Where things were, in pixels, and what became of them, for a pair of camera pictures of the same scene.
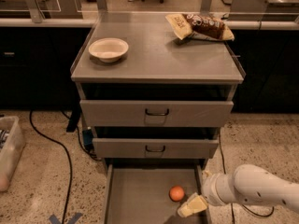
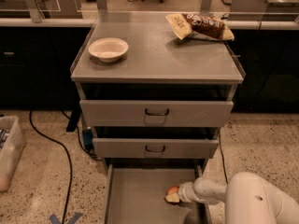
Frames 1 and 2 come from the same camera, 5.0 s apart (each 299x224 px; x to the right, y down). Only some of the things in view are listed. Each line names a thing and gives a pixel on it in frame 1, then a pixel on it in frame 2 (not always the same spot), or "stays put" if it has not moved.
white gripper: (210, 188) → (183, 192)
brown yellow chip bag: (184, 25) stays put
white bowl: (108, 49) stays put
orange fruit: (177, 193) stays put
